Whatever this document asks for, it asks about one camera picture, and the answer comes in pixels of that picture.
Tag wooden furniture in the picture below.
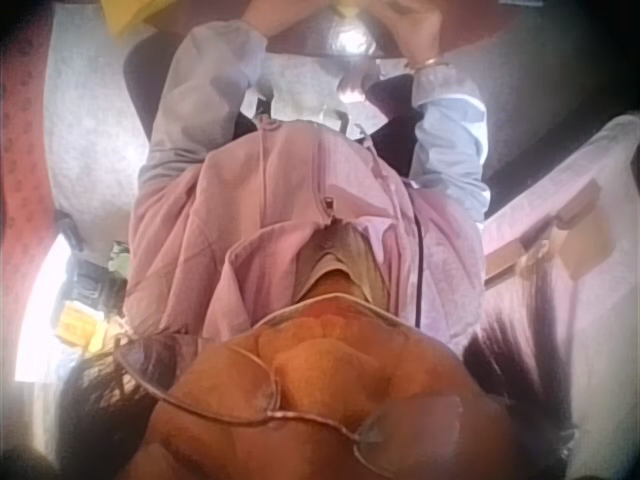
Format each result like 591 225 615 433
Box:
483 177 603 284

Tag person's right hand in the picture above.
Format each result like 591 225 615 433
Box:
369 0 452 70

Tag round brown table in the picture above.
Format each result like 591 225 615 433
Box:
263 0 556 63

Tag yellow box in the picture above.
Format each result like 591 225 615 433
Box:
98 0 162 37

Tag person's left hand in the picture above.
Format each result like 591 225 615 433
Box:
238 0 329 40

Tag red patterned rug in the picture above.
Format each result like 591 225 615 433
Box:
0 29 68 284

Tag yellow packet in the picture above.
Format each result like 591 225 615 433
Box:
57 298 108 353

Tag gold bangle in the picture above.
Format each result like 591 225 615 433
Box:
403 55 451 72

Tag black bag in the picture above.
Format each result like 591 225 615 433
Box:
53 208 132 315

